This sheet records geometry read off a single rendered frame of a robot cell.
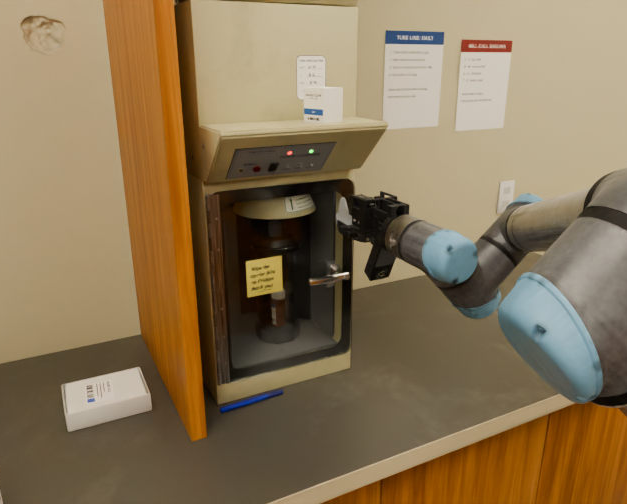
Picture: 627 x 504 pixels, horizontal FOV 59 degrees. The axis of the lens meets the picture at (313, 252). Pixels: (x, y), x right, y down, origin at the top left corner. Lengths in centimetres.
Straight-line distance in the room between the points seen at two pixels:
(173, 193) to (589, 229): 61
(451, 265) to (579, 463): 87
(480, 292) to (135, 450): 68
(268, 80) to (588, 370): 74
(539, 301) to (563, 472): 106
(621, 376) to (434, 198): 137
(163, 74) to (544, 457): 115
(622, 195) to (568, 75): 166
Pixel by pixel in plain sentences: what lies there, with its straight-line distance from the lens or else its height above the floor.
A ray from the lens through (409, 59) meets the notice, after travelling 173.
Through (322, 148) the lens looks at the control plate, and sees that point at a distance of 101.
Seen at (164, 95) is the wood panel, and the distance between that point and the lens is 90.
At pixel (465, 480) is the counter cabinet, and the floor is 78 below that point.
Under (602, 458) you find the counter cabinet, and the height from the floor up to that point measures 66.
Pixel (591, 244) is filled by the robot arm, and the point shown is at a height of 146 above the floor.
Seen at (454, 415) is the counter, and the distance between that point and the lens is 119.
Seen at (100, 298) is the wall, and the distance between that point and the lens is 151.
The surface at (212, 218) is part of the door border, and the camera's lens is 103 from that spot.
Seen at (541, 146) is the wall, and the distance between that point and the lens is 217.
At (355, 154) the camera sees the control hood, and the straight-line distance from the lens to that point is 107.
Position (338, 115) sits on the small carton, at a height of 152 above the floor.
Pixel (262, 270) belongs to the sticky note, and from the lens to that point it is 109.
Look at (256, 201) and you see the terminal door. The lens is 105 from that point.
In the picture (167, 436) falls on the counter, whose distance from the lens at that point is 114.
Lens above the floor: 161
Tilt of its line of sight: 19 degrees down
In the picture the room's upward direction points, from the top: straight up
